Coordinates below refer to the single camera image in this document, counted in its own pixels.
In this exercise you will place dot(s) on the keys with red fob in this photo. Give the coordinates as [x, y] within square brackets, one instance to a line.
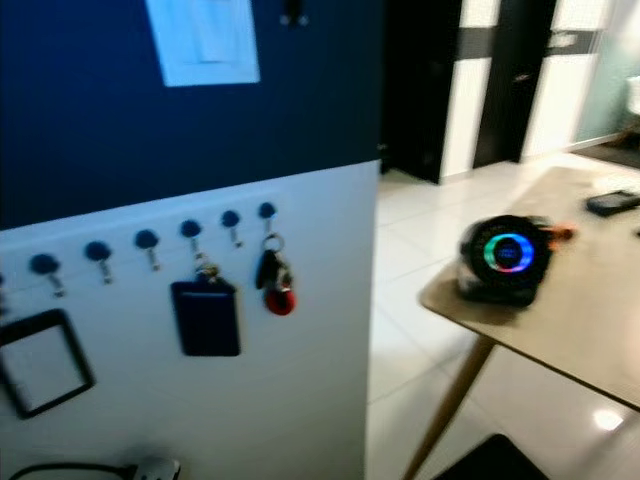
[279, 297]

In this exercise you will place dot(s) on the black framed clear card holder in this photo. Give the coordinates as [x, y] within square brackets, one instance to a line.
[10, 385]

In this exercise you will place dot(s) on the dark blue card holder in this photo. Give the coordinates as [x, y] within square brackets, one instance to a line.
[206, 320]

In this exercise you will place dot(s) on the white power plug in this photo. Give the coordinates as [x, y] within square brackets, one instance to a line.
[156, 469]

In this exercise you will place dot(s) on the white paper sheet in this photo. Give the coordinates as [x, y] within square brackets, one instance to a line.
[202, 40]

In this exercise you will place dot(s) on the wooden table leg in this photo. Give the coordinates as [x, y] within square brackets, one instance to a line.
[452, 405]

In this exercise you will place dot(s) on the black door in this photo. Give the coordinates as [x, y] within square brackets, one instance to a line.
[512, 90]

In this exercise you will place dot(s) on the small orange object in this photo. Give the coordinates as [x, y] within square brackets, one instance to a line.
[563, 234]

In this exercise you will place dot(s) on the light wooden table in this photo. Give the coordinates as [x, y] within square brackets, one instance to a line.
[585, 300]

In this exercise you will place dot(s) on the flat black case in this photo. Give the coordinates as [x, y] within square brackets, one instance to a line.
[614, 202]

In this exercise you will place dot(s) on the dark floor mat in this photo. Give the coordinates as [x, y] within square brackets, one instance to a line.
[615, 155]

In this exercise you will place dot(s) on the blue round wall hook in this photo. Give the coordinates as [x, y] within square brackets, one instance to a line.
[44, 265]
[230, 219]
[266, 210]
[146, 240]
[98, 251]
[191, 229]

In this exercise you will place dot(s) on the black door frame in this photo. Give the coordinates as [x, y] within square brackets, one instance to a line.
[418, 90]

